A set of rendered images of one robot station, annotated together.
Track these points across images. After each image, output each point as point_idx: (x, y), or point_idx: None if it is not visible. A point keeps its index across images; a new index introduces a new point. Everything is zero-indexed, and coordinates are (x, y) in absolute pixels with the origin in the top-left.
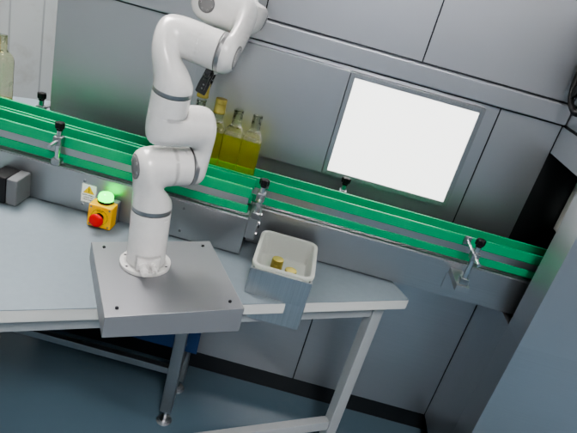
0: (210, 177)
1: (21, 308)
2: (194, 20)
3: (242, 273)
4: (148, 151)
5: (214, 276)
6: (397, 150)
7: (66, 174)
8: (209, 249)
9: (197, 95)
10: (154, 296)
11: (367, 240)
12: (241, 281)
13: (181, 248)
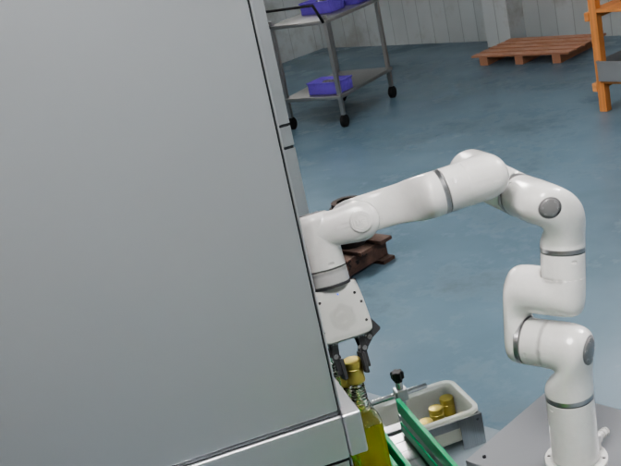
0: (420, 423)
1: None
2: (534, 179)
3: (455, 459)
4: (578, 324)
5: (527, 423)
6: None
7: None
8: (484, 450)
9: (364, 379)
10: (613, 426)
11: None
12: (470, 452)
13: (512, 462)
